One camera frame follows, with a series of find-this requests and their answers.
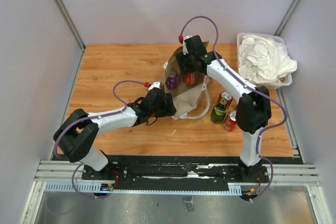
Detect red soda can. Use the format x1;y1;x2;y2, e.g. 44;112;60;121
183;72;196;87

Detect purple soda can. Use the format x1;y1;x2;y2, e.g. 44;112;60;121
165;69;178;90

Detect pink patterned canvas bag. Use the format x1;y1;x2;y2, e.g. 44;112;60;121
161;46;212;120

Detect dark glass bottle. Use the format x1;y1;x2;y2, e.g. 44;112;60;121
211;98;227;124

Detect red coke can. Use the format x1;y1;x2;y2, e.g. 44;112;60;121
217;90;233;108
223;110;237;131

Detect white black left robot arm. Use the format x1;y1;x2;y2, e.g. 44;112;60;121
53;88;176;180

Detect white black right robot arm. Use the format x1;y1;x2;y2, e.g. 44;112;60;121
176;35;271;182

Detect white crumpled cloth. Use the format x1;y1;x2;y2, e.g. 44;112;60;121
240;34;298;84

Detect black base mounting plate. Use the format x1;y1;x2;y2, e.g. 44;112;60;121
82;155;271;189

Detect white plastic basket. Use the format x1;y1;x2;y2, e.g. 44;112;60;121
236;32;293;90

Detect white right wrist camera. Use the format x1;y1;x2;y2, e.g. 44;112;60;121
178;35;192;55

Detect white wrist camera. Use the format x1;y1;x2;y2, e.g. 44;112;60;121
144;81;161;91
178;35;192;55

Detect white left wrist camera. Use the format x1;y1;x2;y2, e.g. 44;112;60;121
144;81;161;91

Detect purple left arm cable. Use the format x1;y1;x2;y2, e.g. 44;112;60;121
53;80;146;159

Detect front aluminium frame rails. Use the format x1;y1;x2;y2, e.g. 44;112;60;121
34;161;80;182

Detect white slotted cable duct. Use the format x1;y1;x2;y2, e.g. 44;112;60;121
44;182;243;196

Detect aluminium frame rail right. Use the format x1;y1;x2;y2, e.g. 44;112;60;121
274;0;302;37

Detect aluminium frame rail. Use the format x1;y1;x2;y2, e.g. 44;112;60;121
53;0;86;51
274;0;302;37

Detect aluminium frame rail left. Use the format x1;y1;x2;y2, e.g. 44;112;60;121
53;0;86;51

